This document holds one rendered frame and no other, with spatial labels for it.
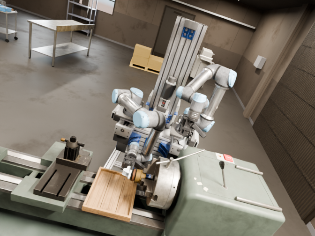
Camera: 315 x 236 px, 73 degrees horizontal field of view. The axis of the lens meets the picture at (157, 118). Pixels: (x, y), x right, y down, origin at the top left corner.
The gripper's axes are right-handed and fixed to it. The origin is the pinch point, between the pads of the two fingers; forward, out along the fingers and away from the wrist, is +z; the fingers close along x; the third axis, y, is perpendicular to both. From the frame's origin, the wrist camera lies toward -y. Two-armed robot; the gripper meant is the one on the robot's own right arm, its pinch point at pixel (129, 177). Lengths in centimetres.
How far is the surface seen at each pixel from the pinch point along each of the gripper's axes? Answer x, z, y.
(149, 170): 5.5, -4.6, -10.9
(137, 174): 3.4, -0.8, -4.2
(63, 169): -10.9, -2.9, 42.6
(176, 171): 15.3, 1.0, -25.8
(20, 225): -54, 13, 60
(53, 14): -81, -958, 512
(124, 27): -31, -923, 177
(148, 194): 1.1, 10.4, -13.0
